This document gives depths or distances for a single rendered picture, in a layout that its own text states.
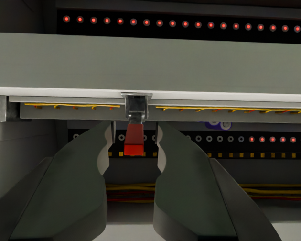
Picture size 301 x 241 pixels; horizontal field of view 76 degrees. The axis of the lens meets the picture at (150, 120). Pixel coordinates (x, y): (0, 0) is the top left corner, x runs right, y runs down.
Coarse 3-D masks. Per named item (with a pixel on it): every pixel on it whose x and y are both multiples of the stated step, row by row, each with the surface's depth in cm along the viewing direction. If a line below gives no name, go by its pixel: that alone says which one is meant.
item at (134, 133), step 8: (136, 112) 18; (136, 120) 16; (128, 128) 14; (136, 128) 14; (128, 136) 13; (136, 136) 13; (128, 144) 12; (136, 144) 12; (128, 152) 12; (136, 152) 12
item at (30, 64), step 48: (0, 48) 16; (48, 48) 16; (96, 48) 16; (144, 48) 16; (192, 48) 16; (240, 48) 17; (288, 48) 17; (0, 96) 20; (48, 96) 21; (96, 96) 20; (192, 96) 19; (240, 96) 18; (288, 96) 18
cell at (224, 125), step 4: (208, 124) 32; (220, 124) 27; (224, 124) 27; (228, 124) 27; (208, 128) 33; (212, 128) 31; (216, 128) 29; (220, 128) 27; (224, 128) 27; (228, 128) 27
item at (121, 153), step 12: (72, 132) 35; (120, 132) 36; (144, 132) 36; (192, 132) 36; (204, 132) 36; (216, 132) 36; (228, 132) 37; (240, 132) 37; (252, 132) 37; (264, 132) 37; (276, 132) 37; (288, 132) 37; (300, 132) 37; (120, 144) 36; (144, 144) 36; (156, 144) 36; (204, 144) 36; (216, 144) 36; (228, 144) 37; (240, 144) 37; (252, 144) 37; (264, 144) 37; (276, 144) 37; (288, 144) 37; (300, 144) 37; (108, 156) 35; (120, 156) 35; (132, 156) 35; (144, 156) 36; (156, 156) 36; (216, 156) 36; (228, 156) 36; (240, 156) 36; (252, 156) 36; (264, 156) 37; (276, 156) 37; (288, 156) 37; (300, 156) 37
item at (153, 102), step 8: (16, 96) 20; (24, 96) 20; (32, 96) 21; (40, 96) 21; (152, 104) 21; (160, 104) 21; (168, 104) 21; (176, 104) 21; (184, 104) 21; (192, 104) 21; (200, 104) 21; (208, 104) 22; (216, 104) 22; (224, 104) 22; (232, 104) 22; (240, 104) 22; (248, 104) 22; (256, 104) 22; (264, 104) 22; (272, 104) 22; (280, 104) 22; (288, 104) 22; (296, 104) 22
